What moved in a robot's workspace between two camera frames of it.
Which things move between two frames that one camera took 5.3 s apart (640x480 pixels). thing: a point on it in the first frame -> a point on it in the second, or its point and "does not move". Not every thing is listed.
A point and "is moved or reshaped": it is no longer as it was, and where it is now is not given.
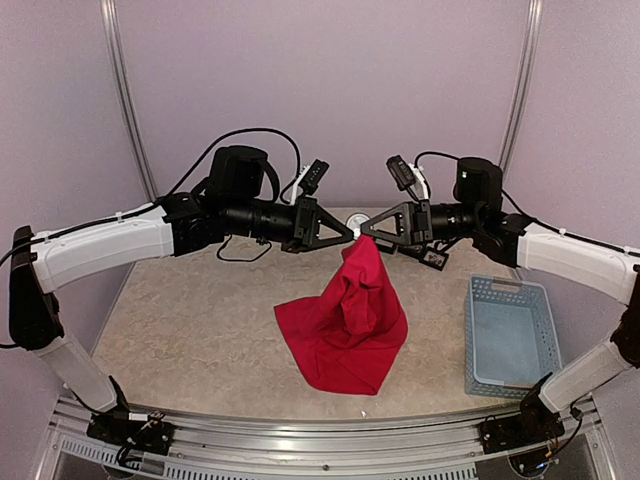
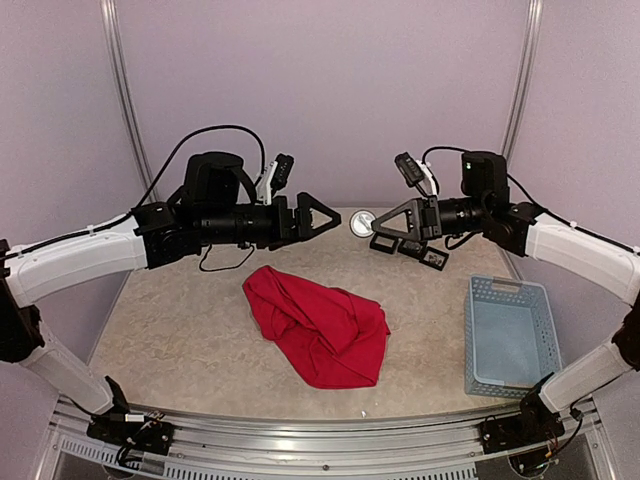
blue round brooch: [354, 222] does not move
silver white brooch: [434, 258] does not move
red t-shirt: [348, 339] is moved or reshaped
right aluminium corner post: [531, 36] does not move
